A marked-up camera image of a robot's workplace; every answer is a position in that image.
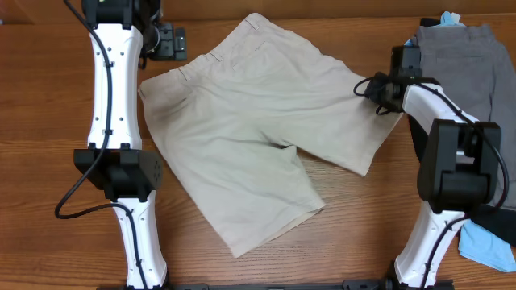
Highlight light blue garment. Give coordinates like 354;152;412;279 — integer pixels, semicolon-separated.
407;11;515;272

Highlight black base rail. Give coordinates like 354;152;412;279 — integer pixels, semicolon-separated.
96;278;456;290

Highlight grey shorts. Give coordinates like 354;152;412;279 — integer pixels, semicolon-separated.
414;23;516;210

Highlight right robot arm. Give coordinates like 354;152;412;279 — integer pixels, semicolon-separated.
343;46;508;289

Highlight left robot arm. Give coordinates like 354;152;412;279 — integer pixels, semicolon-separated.
73;0;187;289

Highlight black garment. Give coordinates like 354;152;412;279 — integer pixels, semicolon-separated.
407;16;516;247

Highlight beige shorts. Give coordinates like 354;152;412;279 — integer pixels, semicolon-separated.
139;13;399;257

